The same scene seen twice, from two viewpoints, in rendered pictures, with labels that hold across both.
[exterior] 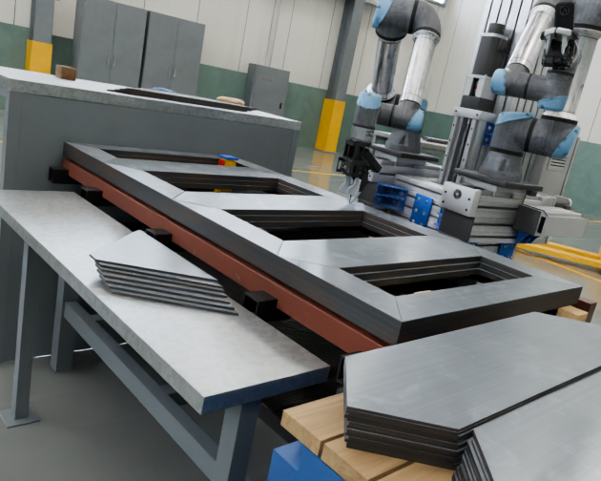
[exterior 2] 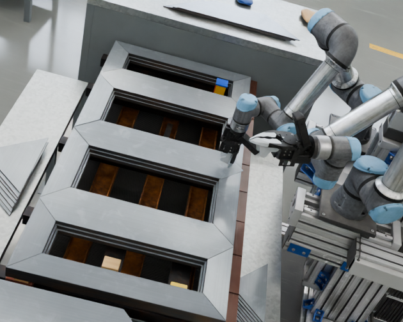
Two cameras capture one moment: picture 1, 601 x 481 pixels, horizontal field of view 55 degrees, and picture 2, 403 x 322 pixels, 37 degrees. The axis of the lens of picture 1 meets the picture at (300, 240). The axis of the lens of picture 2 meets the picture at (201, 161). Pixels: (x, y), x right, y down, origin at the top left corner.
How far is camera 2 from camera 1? 1.87 m
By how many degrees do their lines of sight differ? 43
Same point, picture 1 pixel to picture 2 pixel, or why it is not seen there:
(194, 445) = not seen: hidden behind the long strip
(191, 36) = not seen: outside the picture
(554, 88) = (319, 170)
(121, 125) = (160, 36)
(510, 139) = (351, 183)
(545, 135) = (366, 195)
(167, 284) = not seen: outside the picture
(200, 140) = (224, 58)
